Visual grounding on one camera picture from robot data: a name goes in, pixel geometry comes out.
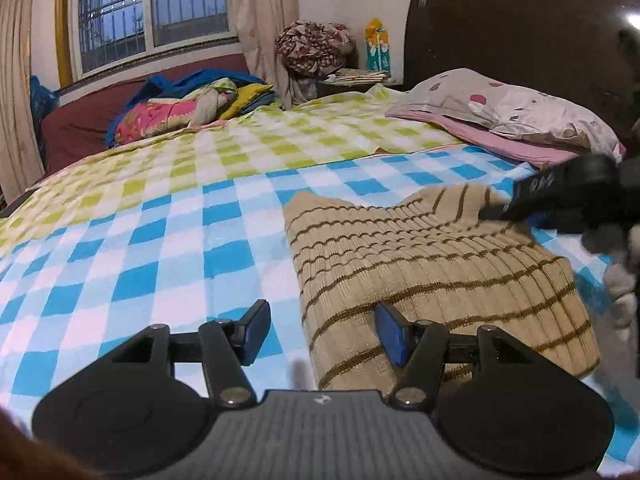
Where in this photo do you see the tan striped knit sweater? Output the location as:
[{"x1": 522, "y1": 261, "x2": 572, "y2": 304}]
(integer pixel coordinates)
[{"x1": 283, "y1": 184, "x2": 600, "y2": 393}]

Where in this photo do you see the pink pillow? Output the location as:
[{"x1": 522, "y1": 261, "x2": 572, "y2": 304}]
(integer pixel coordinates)
[{"x1": 385, "y1": 104, "x2": 582, "y2": 167}]

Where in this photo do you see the green checkered bed sheet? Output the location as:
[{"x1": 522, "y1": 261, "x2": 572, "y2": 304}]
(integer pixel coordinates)
[{"x1": 1, "y1": 84, "x2": 457, "y2": 254}]

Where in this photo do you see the dark wooden headboard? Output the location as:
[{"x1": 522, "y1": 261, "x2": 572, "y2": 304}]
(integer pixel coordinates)
[{"x1": 404, "y1": 0, "x2": 639, "y2": 144}]

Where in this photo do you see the blue checkered bed sheet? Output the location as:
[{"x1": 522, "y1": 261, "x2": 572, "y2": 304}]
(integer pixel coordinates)
[{"x1": 0, "y1": 144, "x2": 640, "y2": 476}]

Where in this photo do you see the colourful pile of bedding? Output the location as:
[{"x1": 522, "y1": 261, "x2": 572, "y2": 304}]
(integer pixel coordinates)
[{"x1": 105, "y1": 68, "x2": 276, "y2": 148}]

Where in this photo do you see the maroon sofa bed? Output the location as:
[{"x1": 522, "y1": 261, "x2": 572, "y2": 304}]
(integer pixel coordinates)
[{"x1": 39, "y1": 53, "x2": 252, "y2": 176}]

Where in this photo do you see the beige curtain left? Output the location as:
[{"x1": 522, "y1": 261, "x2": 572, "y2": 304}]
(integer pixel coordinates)
[{"x1": 0, "y1": 0, "x2": 44, "y2": 202}]

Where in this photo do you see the beige curtain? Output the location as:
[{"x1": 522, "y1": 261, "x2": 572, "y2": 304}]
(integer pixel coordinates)
[
  {"x1": 229, "y1": 0, "x2": 299, "y2": 107},
  {"x1": 0, "y1": 0, "x2": 44, "y2": 202}
]

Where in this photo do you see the beige curtain right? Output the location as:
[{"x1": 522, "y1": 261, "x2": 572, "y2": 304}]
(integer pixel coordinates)
[{"x1": 229, "y1": 0, "x2": 299, "y2": 107}]

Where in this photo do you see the barred window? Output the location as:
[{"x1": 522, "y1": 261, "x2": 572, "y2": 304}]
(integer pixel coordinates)
[{"x1": 61, "y1": 0, "x2": 236, "y2": 82}]

